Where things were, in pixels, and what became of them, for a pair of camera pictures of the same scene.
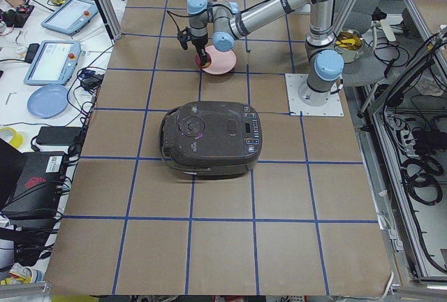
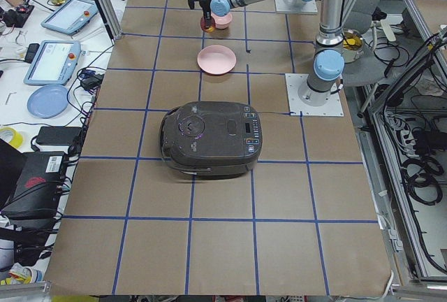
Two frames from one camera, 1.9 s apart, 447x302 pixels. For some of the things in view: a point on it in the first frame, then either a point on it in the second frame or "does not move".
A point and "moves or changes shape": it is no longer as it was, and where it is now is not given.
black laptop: x=30 y=182 does not move
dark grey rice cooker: x=211 y=138 does not move
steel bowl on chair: x=349 y=43 does not move
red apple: x=198 y=61 moves or changes shape
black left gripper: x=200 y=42 to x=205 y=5
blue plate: x=48 y=101 does not move
